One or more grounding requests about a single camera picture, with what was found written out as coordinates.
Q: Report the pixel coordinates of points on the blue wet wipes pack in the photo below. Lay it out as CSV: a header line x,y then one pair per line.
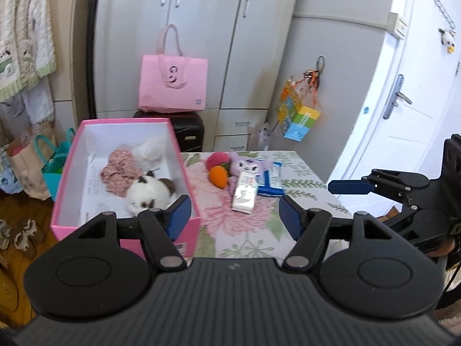
x,y
270,183

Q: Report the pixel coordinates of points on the white fluffy plush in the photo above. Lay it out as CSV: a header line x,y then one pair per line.
x,y
149,155

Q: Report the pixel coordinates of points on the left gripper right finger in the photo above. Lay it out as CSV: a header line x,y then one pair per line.
x,y
309,229

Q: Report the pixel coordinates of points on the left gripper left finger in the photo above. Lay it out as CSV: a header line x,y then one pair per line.
x,y
159,229

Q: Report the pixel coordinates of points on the silver door handle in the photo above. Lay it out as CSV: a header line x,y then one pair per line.
x,y
395,95

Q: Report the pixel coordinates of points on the pink tote bag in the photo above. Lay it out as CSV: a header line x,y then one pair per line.
x,y
172,83

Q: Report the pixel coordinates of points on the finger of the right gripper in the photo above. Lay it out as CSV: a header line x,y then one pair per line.
x,y
350,187

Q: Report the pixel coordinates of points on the grey wardrobe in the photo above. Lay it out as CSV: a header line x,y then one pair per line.
x,y
243,41

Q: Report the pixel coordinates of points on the pink strawberry plush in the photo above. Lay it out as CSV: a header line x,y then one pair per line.
x,y
217,159

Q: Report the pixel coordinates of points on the white duck door hanging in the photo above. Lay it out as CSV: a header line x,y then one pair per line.
x,y
448,40

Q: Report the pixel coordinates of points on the brown paper bag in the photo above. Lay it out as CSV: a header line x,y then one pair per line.
x,y
26,163

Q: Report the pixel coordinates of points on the purple kuromi plush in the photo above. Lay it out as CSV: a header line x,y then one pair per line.
x,y
240,163

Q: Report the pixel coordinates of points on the pink cardboard box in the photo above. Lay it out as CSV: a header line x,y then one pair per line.
x,y
106,157

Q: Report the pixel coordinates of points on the black clothes rack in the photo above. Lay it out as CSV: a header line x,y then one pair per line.
x,y
90,47

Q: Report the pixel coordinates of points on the cream fluffy cardigan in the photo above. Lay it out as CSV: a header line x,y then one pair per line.
x,y
27,45

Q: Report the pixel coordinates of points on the colourful paper gift bag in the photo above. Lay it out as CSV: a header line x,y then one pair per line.
x,y
297,109

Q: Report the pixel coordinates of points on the black suitcase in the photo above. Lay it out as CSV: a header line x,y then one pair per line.
x,y
188,127

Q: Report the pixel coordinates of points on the teal gift bag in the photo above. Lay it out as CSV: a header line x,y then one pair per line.
x,y
52,168

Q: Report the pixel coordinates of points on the orange plush ball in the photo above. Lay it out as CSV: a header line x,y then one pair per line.
x,y
218,176

